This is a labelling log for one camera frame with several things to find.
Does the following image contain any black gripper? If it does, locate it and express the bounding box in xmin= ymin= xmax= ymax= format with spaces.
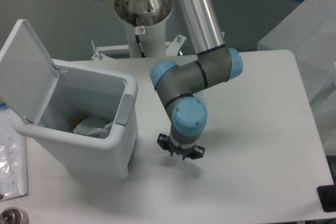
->
xmin=157 ymin=133 xmax=205 ymax=160

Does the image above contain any white plastic wrapper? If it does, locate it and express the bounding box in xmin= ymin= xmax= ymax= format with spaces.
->
xmin=73 ymin=116 xmax=113 ymax=139

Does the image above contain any crushed clear plastic bottle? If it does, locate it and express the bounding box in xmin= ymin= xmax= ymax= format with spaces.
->
xmin=194 ymin=90 xmax=206 ymax=104

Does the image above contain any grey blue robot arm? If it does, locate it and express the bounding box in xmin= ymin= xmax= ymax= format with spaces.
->
xmin=95 ymin=0 xmax=243 ymax=159

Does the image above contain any white trash can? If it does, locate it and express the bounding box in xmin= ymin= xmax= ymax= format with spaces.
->
xmin=12 ymin=60 xmax=138 ymax=179

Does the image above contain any white trash can lid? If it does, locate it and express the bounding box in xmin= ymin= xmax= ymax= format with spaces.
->
xmin=1 ymin=19 xmax=67 ymax=124

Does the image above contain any black device at edge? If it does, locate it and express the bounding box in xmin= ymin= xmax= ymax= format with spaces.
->
xmin=317 ymin=185 xmax=335 ymax=212

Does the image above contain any paper sheet in sleeve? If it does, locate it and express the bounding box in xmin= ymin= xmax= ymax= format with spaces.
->
xmin=1 ymin=109 xmax=28 ymax=201

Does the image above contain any metal round knob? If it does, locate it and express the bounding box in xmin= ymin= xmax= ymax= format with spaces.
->
xmin=1 ymin=207 xmax=29 ymax=224

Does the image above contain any black cable on pedestal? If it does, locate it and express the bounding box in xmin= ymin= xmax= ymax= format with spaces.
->
xmin=133 ymin=13 xmax=146 ymax=58

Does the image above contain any white mounting bracket frame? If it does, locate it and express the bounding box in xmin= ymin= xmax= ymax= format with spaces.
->
xmin=91 ymin=34 xmax=187 ymax=60

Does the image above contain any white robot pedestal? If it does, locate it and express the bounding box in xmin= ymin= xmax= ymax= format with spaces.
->
xmin=114 ymin=0 xmax=173 ymax=58

